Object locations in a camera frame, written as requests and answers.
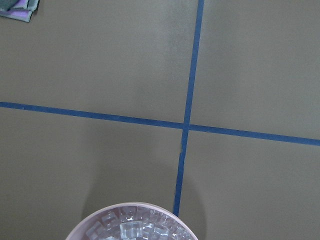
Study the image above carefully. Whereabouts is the clear ice cubes pile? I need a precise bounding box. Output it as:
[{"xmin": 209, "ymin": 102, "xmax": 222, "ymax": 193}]
[{"xmin": 85, "ymin": 206, "xmax": 194, "ymax": 240}]

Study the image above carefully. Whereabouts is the pink bowl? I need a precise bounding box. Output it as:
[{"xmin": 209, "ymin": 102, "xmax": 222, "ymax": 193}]
[{"xmin": 66, "ymin": 202, "xmax": 198, "ymax": 240}]

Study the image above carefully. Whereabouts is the grey folded cloth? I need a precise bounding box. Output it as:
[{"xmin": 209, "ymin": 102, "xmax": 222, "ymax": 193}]
[{"xmin": 0, "ymin": 0, "xmax": 40, "ymax": 23}]

